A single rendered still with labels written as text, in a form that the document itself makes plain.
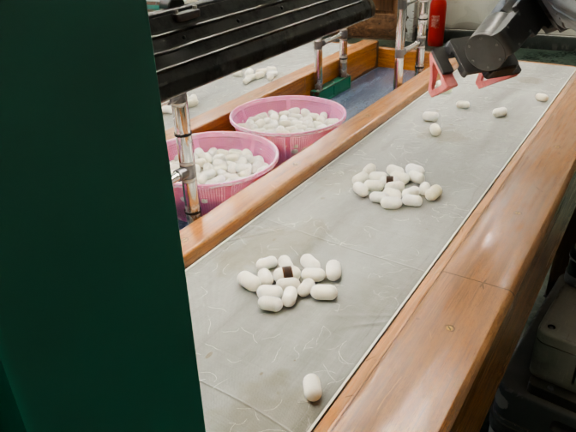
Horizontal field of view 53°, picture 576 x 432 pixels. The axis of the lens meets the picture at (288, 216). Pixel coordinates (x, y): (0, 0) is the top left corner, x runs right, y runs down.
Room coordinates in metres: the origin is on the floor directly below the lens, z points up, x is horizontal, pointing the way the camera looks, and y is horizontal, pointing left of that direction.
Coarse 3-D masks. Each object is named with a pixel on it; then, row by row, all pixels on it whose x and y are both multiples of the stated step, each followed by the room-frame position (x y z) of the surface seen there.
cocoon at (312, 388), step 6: (306, 378) 0.46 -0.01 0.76; (312, 378) 0.46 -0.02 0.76; (318, 378) 0.46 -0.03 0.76; (306, 384) 0.45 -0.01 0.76; (312, 384) 0.45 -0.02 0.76; (318, 384) 0.45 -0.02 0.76; (306, 390) 0.44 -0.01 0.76; (312, 390) 0.44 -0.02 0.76; (318, 390) 0.44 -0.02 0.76; (306, 396) 0.44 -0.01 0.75; (312, 396) 0.44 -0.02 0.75; (318, 396) 0.44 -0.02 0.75
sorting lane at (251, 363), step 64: (384, 128) 1.24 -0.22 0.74; (448, 128) 1.22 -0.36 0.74; (512, 128) 1.21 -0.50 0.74; (320, 192) 0.93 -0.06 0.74; (448, 192) 0.91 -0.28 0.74; (256, 256) 0.73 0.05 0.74; (320, 256) 0.72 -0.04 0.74; (384, 256) 0.71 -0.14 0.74; (192, 320) 0.58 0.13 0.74; (256, 320) 0.58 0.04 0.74; (320, 320) 0.57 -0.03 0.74; (384, 320) 0.57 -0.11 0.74; (256, 384) 0.47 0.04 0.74
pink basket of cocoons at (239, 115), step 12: (276, 96) 1.41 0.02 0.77; (288, 96) 1.41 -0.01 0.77; (300, 96) 1.40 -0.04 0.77; (312, 96) 1.40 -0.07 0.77; (240, 108) 1.34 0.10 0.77; (252, 108) 1.37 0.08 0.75; (264, 108) 1.39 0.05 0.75; (276, 108) 1.40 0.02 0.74; (288, 108) 1.40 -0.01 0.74; (312, 108) 1.38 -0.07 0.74; (324, 108) 1.36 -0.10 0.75; (336, 108) 1.33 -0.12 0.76; (240, 120) 1.32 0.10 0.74; (252, 132) 1.17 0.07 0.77; (264, 132) 1.16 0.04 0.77; (300, 132) 1.15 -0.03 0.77; (312, 132) 1.16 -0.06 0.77; (324, 132) 1.18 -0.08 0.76; (288, 144) 1.16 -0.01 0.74; (300, 144) 1.16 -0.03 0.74; (288, 156) 1.17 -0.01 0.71
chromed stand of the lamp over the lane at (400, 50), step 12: (408, 0) 1.52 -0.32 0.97; (420, 0) 1.63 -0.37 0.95; (420, 12) 1.62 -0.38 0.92; (420, 24) 1.62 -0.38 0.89; (396, 36) 1.50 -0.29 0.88; (420, 36) 1.62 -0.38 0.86; (396, 48) 1.50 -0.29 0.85; (408, 48) 1.54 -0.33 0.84; (420, 48) 1.62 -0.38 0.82; (396, 60) 1.50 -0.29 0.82; (420, 60) 1.62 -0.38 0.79; (396, 72) 1.50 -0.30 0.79; (420, 72) 1.62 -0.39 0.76; (396, 84) 1.50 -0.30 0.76
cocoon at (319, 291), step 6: (312, 288) 0.62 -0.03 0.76; (318, 288) 0.61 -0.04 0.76; (324, 288) 0.61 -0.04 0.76; (330, 288) 0.61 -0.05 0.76; (336, 288) 0.62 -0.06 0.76; (312, 294) 0.61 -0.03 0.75; (318, 294) 0.61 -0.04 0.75; (324, 294) 0.61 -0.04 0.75; (330, 294) 0.61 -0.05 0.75; (336, 294) 0.61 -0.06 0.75
